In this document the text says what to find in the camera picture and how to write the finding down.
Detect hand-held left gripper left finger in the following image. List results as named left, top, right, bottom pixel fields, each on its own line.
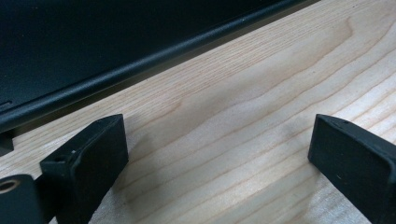
left=39, top=113, right=130, bottom=224

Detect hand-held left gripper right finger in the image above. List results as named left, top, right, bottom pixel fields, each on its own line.
left=307, top=113, right=396, bottom=224

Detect black metal shelf rack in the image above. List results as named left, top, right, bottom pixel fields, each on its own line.
left=0, top=0, right=321, bottom=157

